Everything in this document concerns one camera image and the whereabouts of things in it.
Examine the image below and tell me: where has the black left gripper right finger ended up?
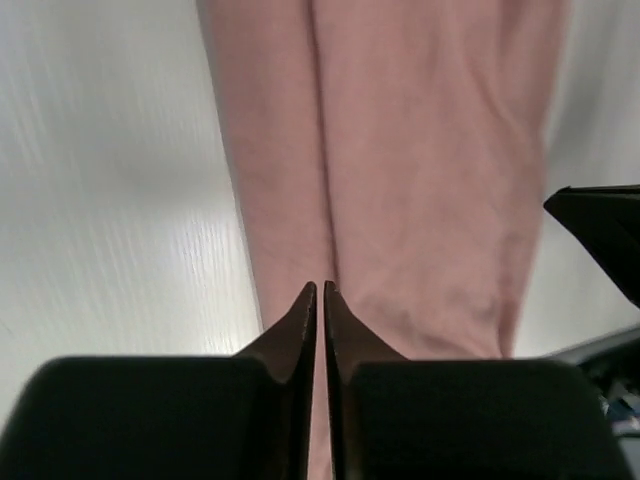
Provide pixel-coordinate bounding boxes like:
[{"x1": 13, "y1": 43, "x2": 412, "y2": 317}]
[{"x1": 323, "y1": 281, "x2": 405, "y2": 480}]

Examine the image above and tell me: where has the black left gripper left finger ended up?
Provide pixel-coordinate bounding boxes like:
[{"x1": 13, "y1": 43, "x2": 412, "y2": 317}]
[{"x1": 235, "y1": 282, "x2": 317, "y2": 479}]

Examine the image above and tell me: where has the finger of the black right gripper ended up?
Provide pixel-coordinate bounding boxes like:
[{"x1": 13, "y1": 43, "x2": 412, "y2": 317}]
[{"x1": 544, "y1": 185, "x2": 639, "y2": 306}]

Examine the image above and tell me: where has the dusty pink graphic t-shirt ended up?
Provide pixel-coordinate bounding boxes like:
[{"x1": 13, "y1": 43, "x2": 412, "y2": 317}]
[{"x1": 194, "y1": 0, "x2": 574, "y2": 480}]

